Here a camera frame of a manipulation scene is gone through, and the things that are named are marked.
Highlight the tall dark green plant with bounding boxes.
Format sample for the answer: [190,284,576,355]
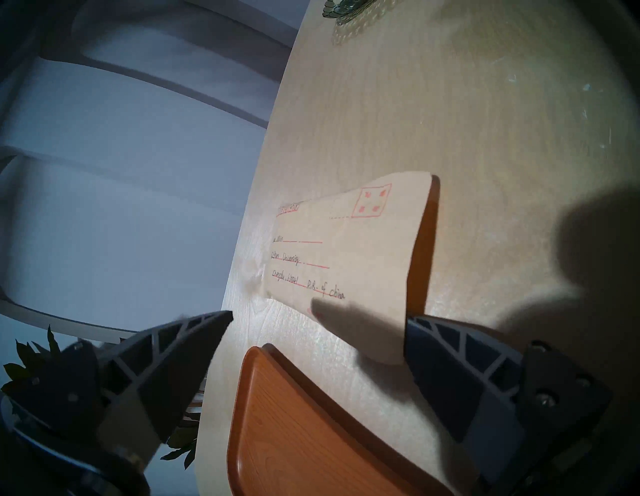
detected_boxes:
[0,325,206,471]

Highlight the kraft envelope with red stamp box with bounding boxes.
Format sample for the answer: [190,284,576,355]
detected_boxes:
[264,171,441,366]

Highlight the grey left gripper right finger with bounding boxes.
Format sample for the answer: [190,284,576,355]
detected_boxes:
[404,315,614,496]

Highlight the green glass tray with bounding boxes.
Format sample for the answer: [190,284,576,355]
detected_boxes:
[322,0,397,22]

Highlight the orange wooden tray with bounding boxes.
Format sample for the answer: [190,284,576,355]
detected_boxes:
[226,344,456,496]

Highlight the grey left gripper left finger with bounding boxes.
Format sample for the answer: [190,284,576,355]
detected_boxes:
[2,310,234,472]

